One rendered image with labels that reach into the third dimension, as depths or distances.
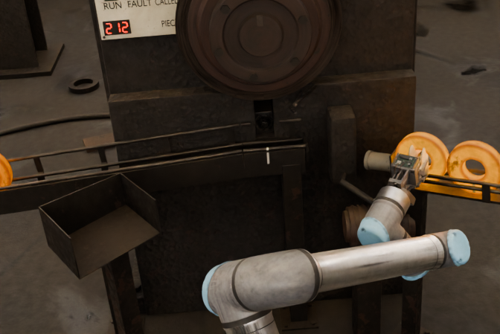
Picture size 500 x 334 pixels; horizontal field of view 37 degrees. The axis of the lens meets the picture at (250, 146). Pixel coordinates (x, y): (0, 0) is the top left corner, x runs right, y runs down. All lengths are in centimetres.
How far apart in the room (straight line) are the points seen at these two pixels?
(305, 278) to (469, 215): 178
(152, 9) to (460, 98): 237
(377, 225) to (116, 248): 73
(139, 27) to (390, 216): 92
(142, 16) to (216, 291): 94
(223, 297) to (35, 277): 159
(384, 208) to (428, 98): 227
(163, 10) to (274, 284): 100
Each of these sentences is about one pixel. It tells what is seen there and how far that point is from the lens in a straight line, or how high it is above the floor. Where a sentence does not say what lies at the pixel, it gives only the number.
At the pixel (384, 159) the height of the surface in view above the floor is 69.
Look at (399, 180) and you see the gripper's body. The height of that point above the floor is 75.
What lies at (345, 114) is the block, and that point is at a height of 80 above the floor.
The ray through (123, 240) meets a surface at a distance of 215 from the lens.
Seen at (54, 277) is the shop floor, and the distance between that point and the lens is 309.
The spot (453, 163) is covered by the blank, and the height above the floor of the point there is 73.
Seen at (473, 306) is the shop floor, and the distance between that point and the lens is 281.
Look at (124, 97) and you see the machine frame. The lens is 234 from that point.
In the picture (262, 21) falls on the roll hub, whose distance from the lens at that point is 201.
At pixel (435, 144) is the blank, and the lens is 217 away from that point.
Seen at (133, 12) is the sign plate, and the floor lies 114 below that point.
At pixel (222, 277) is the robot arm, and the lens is 163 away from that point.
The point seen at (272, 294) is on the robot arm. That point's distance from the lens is 155.
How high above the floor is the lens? 184
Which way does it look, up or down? 29 degrees down
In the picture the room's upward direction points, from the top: 5 degrees counter-clockwise
